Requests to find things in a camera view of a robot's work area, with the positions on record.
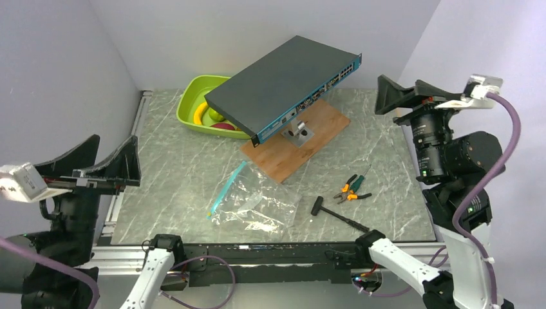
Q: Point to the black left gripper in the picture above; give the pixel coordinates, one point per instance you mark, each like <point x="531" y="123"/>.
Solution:
<point x="123" y="165"/>

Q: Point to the black rubber mallet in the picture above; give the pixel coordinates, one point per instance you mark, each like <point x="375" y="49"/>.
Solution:
<point x="318" y="207"/>

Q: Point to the clear zip top bag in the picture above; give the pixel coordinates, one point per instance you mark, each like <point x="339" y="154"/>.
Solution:
<point x="252" y="201"/>

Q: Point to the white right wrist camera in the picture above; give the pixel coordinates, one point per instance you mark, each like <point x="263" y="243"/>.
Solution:
<point x="475" y="94"/>

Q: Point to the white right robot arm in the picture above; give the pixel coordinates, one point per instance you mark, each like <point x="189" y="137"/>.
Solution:
<point x="456" y="171"/>

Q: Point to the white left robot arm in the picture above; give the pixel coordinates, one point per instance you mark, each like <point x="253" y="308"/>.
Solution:
<point x="48" y="269"/>

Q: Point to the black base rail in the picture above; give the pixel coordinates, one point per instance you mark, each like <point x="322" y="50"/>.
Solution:
<point x="216" y="263"/>

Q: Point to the orange handled pliers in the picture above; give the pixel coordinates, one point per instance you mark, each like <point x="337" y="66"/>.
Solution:
<point x="345" y="194"/>

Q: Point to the green toy pear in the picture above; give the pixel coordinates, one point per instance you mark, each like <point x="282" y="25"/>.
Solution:
<point x="215" y="116"/>

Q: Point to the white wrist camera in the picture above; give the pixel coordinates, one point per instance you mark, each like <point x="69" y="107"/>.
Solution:
<point x="23" y="183"/>
<point x="475" y="94"/>

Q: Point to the yellow toy banana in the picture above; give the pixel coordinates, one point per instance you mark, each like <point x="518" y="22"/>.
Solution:
<point x="199" y="113"/>

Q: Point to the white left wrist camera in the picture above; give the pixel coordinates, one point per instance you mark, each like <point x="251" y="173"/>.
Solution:
<point x="23" y="183"/>

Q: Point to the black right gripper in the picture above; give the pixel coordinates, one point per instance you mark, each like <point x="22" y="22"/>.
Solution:
<point x="389" y="94"/>

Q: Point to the wooden board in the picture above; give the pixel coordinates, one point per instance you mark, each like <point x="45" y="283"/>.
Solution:
<point x="285" y="152"/>

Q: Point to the dark grey network switch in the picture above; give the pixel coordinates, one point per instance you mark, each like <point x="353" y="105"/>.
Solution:
<point x="266" y="96"/>

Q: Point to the metal stand bracket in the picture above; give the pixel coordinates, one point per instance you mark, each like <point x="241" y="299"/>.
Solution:
<point x="297" y="133"/>

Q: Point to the lime green plastic tray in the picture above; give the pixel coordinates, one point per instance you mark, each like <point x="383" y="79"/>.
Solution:
<point x="193" y="96"/>

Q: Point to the green handled screwdriver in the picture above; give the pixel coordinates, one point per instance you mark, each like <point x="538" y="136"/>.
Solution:
<point x="357" y="183"/>

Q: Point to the dark red toy fruit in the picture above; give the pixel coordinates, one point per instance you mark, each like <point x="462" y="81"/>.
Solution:
<point x="224" y="126"/>

